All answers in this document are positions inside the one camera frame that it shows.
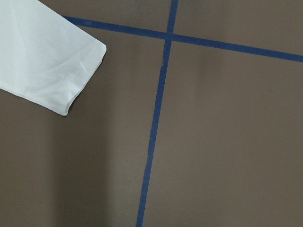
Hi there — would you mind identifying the white printed t-shirt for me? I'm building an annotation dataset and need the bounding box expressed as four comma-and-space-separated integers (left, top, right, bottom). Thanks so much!
0, 0, 107, 116

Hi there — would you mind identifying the blue tape line crosswise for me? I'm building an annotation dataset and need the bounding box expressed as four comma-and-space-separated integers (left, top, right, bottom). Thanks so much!
64, 16, 303, 62

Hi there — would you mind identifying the blue tape line lengthwise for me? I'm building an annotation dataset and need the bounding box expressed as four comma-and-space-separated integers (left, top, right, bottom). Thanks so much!
135, 0, 178, 227

